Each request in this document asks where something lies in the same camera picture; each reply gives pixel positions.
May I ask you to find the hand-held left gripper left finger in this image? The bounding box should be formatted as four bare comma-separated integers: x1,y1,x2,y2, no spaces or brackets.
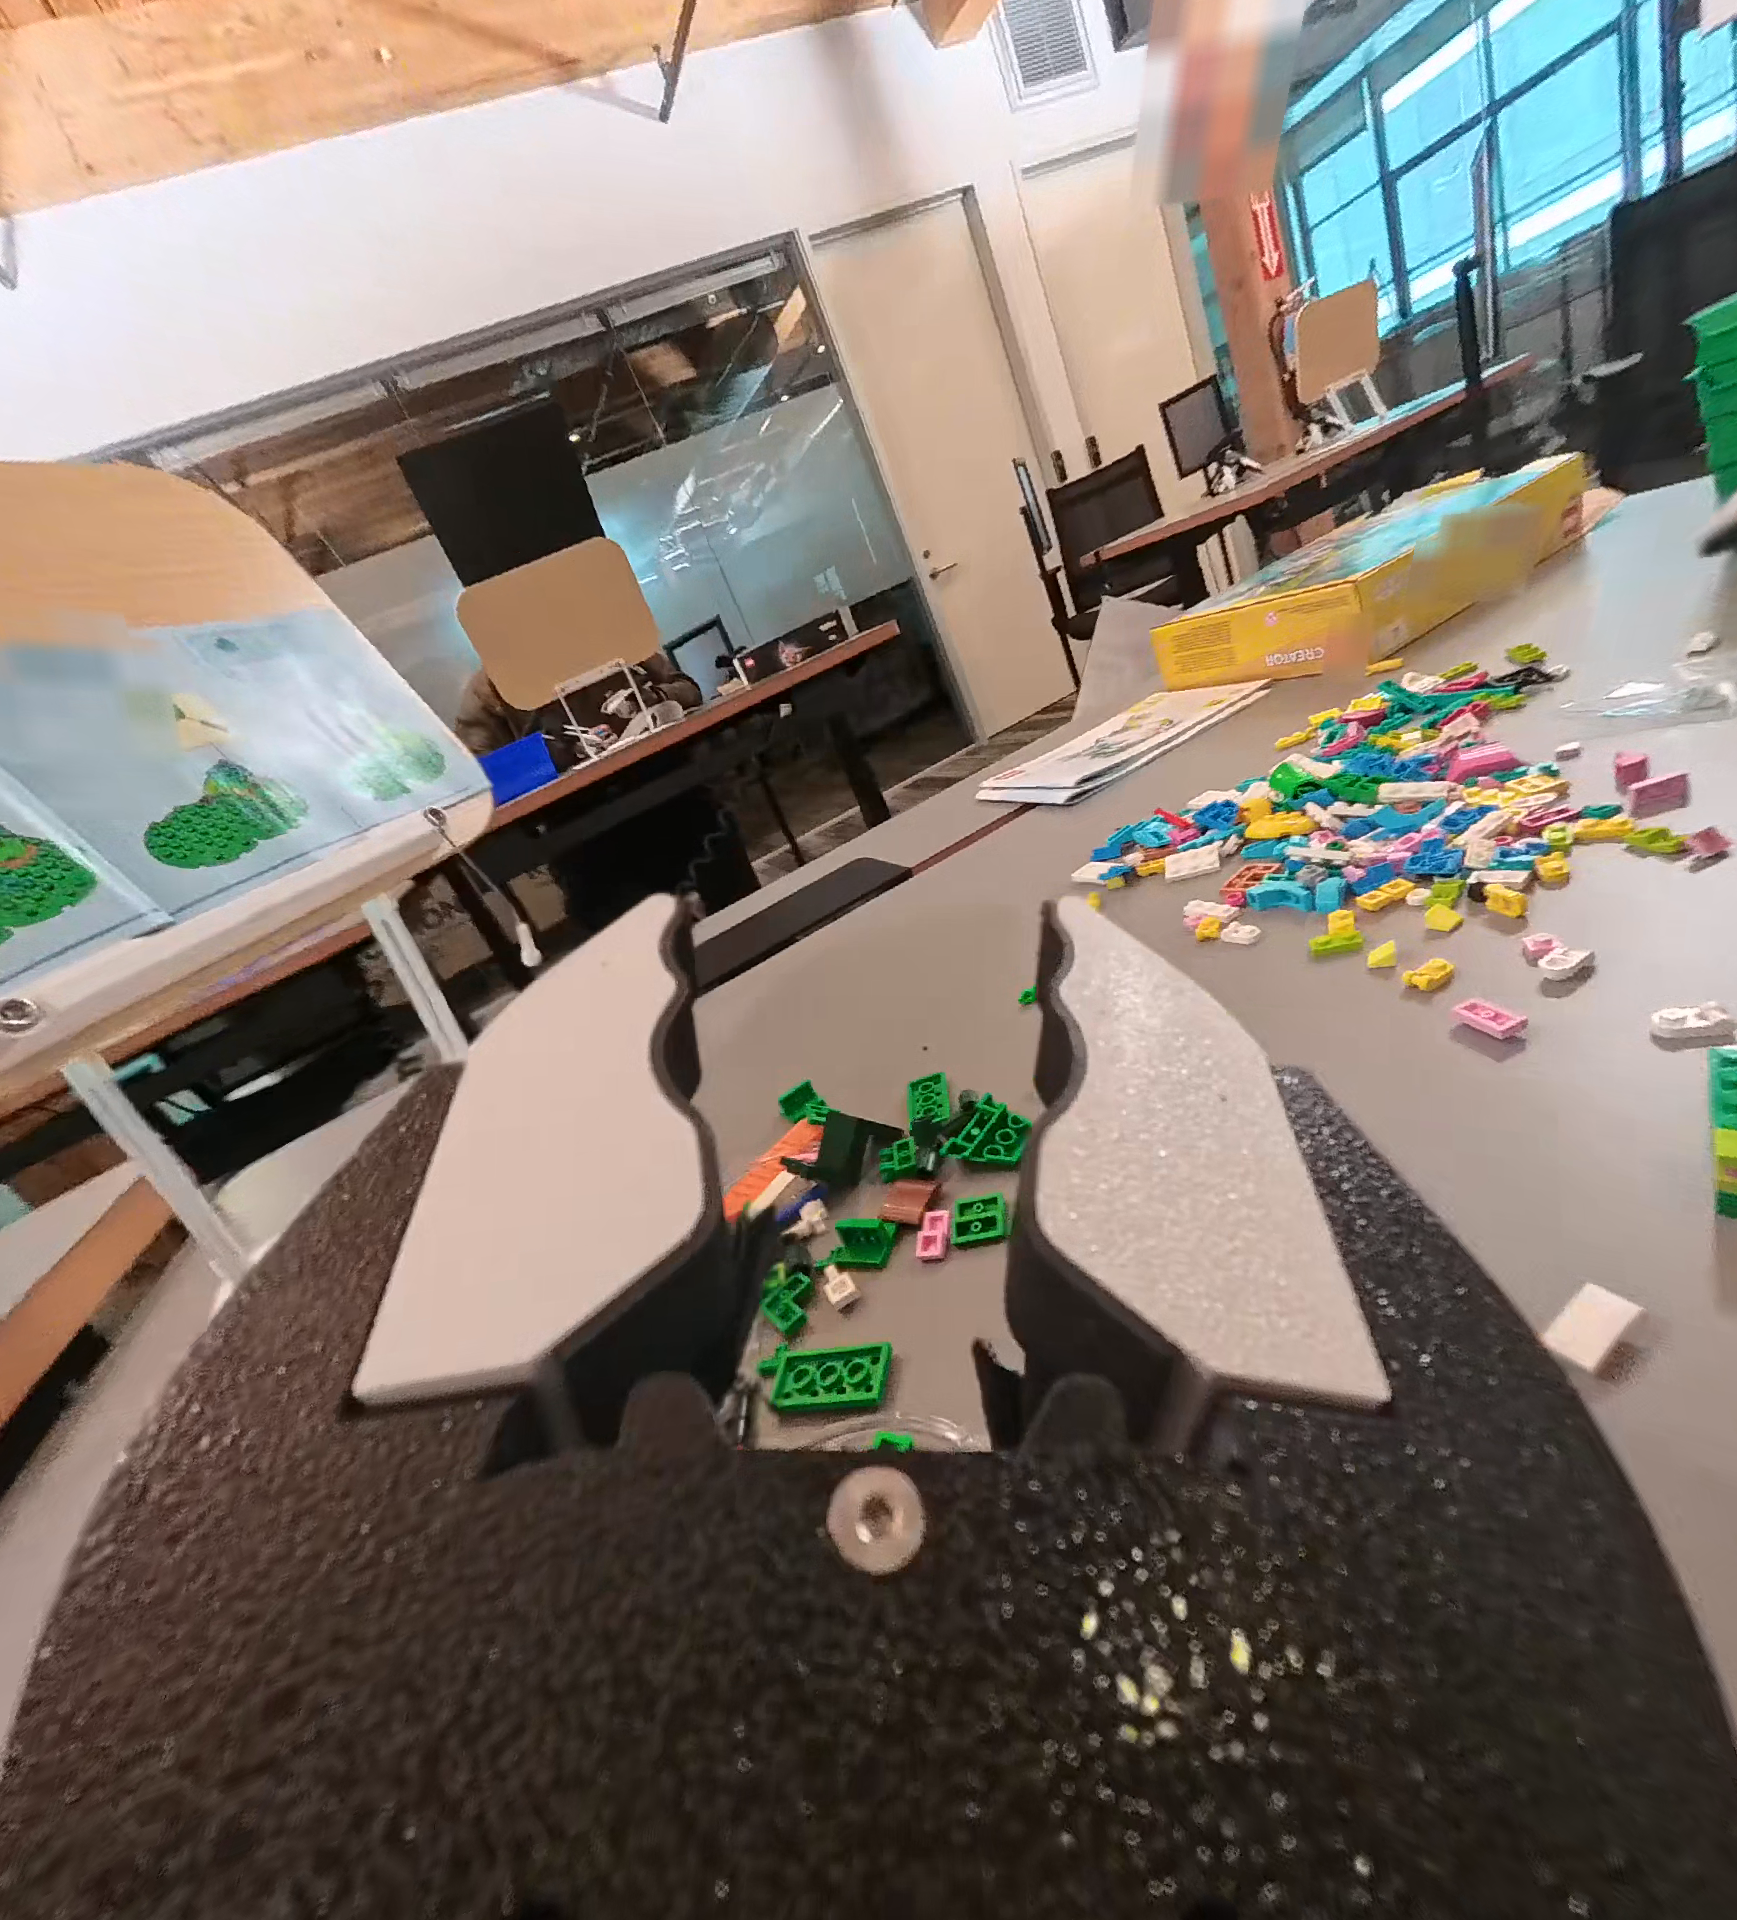
349,894,732,1413

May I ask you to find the long wooden desk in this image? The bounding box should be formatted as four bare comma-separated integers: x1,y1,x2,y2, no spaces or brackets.
1091,353,1544,606

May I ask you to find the pile of colourful lego bricks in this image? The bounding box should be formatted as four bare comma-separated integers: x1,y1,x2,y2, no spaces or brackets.
1069,642,1737,1001

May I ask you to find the pile of green lego bricks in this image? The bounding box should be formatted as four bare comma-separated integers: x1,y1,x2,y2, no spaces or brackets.
725,986,1039,1463

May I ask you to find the dark office desk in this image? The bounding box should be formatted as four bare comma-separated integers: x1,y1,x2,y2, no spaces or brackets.
477,623,909,936

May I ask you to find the orange brick separator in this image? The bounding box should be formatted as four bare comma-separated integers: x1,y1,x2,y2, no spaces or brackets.
725,1117,829,1217

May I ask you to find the clear plastic bag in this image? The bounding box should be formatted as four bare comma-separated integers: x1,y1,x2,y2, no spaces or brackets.
1557,653,1737,727

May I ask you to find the black computer monitor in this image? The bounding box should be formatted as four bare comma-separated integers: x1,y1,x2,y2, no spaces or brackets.
1162,379,1241,476

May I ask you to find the black chair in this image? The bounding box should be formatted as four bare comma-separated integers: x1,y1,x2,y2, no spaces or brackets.
1047,442,1207,648

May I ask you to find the white curved lego brick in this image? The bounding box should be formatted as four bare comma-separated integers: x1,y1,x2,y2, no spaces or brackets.
1544,1281,1646,1374

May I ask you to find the yellow lego box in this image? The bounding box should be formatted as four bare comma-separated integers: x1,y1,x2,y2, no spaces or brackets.
1151,448,1588,697

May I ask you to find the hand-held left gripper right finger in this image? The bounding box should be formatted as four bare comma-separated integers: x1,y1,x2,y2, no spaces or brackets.
1001,894,1394,1423

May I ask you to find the white book stand frame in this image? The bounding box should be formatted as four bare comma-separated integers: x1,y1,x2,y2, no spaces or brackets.
0,791,495,1288

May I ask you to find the open instruction booklet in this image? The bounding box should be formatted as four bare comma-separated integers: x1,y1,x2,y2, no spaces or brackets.
0,593,495,1039

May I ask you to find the white ceiling vent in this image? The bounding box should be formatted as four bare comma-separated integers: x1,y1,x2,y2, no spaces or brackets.
1000,0,1105,109

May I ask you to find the white door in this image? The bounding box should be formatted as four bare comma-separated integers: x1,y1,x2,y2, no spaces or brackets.
805,187,1083,740

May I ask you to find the tan chair back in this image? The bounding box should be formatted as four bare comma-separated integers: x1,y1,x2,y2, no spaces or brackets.
1295,284,1387,404

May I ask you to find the closed instruction booklet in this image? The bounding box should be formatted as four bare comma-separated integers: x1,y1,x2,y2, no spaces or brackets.
980,680,1275,807

